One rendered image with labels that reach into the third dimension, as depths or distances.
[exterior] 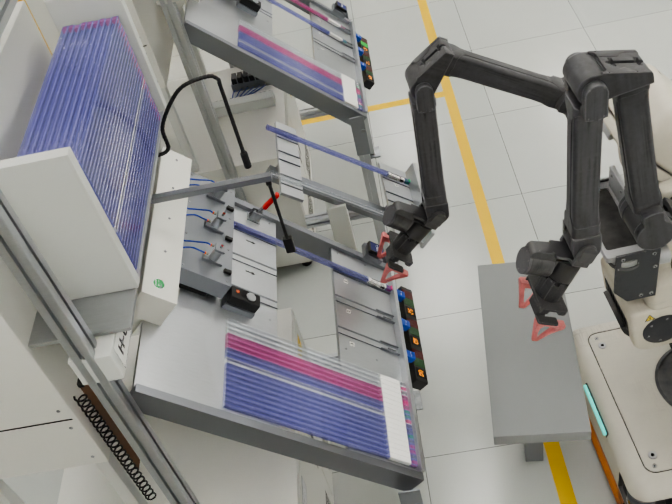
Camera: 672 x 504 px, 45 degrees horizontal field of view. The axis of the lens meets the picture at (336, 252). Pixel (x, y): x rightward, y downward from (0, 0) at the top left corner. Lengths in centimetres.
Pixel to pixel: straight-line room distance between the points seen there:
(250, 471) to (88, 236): 92
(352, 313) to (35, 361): 88
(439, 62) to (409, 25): 307
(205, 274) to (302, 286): 158
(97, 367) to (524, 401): 114
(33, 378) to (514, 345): 128
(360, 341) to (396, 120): 219
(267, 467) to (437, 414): 91
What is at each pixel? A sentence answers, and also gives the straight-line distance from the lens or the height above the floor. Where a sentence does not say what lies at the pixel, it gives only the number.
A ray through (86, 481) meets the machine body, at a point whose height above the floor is 62.
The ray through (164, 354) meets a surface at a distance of 174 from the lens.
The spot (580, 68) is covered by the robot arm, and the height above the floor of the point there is 162.
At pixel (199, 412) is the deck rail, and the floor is 112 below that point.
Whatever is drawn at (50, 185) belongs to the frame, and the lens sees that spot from 143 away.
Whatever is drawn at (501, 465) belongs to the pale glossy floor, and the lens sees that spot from 280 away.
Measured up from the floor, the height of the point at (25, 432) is 115.
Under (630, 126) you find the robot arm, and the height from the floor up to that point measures 149.
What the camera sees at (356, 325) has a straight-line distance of 213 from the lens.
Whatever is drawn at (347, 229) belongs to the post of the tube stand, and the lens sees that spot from 254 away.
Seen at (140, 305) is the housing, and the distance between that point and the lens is 174.
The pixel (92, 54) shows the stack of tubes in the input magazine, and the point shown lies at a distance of 176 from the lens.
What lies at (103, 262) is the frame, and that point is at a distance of 153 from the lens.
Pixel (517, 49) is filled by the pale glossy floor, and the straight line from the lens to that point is 455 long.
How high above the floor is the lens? 242
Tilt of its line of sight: 44 degrees down
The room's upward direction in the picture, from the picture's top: 15 degrees counter-clockwise
